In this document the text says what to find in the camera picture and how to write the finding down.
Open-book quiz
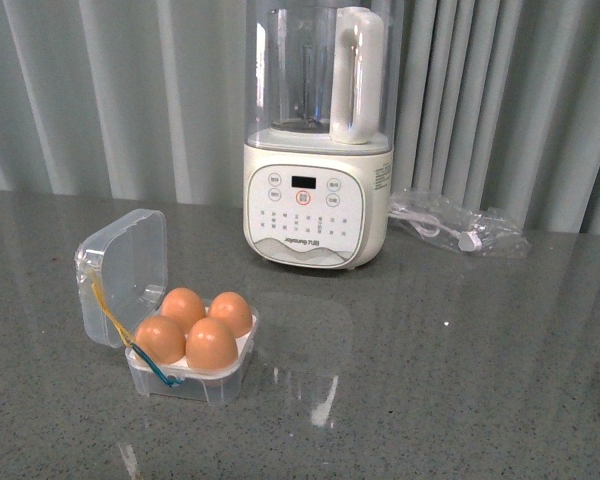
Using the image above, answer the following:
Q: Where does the brown egg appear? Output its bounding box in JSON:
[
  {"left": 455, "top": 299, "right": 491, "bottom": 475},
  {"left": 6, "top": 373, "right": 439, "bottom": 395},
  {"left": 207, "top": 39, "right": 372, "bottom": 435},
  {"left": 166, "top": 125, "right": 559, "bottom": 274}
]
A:
[
  {"left": 185, "top": 317, "right": 238, "bottom": 371},
  {"left": 160, "top": 287, "right": 207, "bottom": 335},
  {"left": 135, "top": 315, "right": 186, "bottom": 365},
  {"left": 207, "top": 291, "right": 253, "bottom": 338}
]

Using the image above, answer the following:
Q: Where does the clear plastic egg box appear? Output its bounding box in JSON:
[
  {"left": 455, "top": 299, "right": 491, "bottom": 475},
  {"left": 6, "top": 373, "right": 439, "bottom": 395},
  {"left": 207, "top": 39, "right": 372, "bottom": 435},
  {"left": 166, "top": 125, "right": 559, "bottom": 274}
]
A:
[{"left": 75, "top": 209, "right": 260, "bottom": 405}]

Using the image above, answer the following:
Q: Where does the clear plastic bag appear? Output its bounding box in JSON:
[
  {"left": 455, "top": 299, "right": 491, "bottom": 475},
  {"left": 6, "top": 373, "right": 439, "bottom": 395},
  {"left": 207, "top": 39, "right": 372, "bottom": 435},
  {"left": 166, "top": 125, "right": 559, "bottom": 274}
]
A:
[{"left": 388, "top": 190, "right": 531, "bottom": 259}]

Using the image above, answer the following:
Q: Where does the white Joyoung blender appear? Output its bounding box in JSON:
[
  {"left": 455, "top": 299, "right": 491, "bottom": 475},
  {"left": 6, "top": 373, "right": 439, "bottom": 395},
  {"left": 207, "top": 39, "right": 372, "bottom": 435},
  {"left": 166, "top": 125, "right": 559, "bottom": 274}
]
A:
[{"left": 243, "top": 1, "right": 405, "bottom": 269}]

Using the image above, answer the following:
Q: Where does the yellow blue rubber band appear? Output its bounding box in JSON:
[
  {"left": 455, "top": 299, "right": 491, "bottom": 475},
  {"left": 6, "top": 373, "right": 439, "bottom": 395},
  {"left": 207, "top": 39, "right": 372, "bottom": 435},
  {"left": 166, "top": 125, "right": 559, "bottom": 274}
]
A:
[{"left": 88, "top": 271, "right": 183, "bottom": 388}]

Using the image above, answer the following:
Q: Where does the white power cable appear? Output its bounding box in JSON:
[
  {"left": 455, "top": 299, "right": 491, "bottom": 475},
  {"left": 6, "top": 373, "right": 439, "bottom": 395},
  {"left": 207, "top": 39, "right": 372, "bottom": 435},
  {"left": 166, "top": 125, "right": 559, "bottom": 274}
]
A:
[{"left": 389, "top": 208, "right": 482, "bottom": 251}]

